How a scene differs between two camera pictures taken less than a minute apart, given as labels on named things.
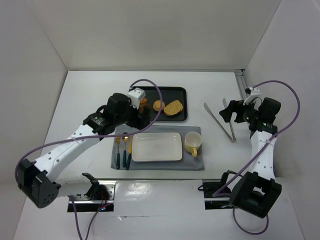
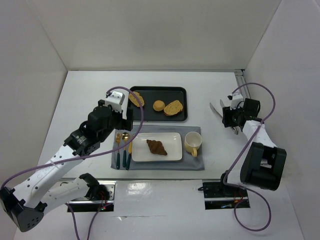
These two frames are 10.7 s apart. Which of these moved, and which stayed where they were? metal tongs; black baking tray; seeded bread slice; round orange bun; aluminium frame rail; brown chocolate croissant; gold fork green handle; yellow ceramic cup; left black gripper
Moved: metal tongs; left black gripper; brown chocolate croissant
Stayed: aluminium frame rail; seeded bread slice; yellow ceramic cup; round orange bun; gold fork green handle; black baking tray
